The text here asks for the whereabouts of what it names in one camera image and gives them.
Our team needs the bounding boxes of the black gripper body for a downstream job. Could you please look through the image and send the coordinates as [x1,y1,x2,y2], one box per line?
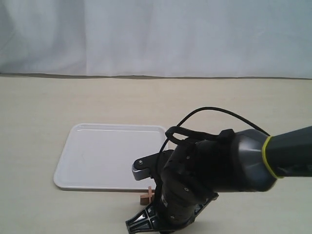
[153,141,214,226]

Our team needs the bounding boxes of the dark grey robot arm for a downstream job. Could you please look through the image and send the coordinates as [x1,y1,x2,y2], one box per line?
[126,126,312,234]

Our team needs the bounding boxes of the white rectangular plastic tray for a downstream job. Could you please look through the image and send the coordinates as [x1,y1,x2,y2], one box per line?
[53,123,166,192]

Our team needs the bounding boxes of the white backdrop curtain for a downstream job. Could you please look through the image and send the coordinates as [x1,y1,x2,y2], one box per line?
[0,0,312,78]

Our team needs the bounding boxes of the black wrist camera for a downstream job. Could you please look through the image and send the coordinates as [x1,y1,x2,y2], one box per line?
[132,153,169,181]

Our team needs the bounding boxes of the black camera cable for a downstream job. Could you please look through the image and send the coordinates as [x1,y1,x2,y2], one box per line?
[156,107,271,205]

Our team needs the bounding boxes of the notched wooden piece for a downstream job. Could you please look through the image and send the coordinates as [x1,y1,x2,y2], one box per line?
[147,186,153,203]
[140,193,155,205]

